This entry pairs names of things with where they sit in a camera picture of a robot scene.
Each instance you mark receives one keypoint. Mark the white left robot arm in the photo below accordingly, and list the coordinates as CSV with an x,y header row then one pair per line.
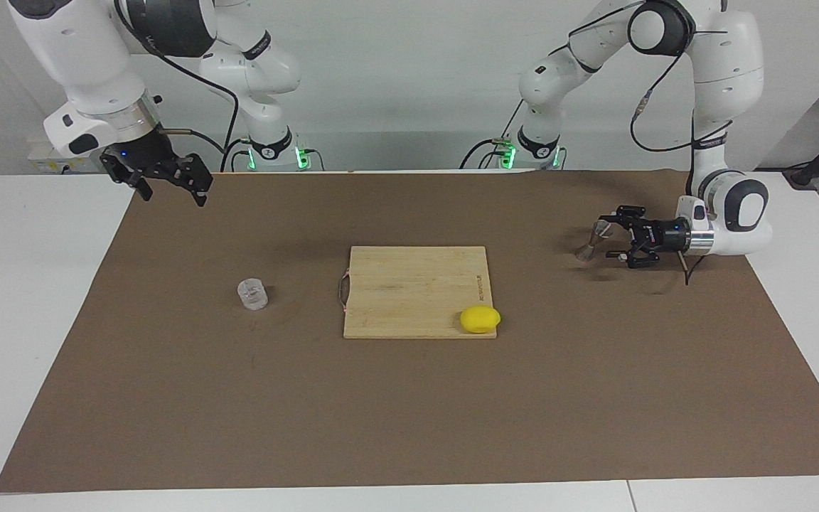
x,y
726,57

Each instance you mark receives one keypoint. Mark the bamboo cutting board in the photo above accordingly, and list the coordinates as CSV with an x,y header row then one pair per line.
x,y
409,291

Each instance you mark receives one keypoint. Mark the brown table mat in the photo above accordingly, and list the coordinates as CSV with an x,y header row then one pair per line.
x,y
409,412

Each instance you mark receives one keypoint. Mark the steel double jigger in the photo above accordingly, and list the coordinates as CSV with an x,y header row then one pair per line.
x,y
593,242

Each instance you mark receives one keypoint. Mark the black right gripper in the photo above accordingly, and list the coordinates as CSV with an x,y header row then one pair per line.
x,y
143,156

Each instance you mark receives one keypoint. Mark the white power strip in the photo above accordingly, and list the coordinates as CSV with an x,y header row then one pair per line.
x,y
40,163

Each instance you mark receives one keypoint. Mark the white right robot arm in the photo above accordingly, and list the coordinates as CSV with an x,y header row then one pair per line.
x,y
82,57

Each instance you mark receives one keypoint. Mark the yellow lemon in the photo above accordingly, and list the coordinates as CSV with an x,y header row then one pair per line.
x,y
480,320

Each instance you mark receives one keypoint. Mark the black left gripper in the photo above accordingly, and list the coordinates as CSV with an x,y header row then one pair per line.
x,y
669,235

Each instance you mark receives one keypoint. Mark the small clear glass cup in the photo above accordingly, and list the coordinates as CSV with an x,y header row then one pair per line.
x,y
253,295

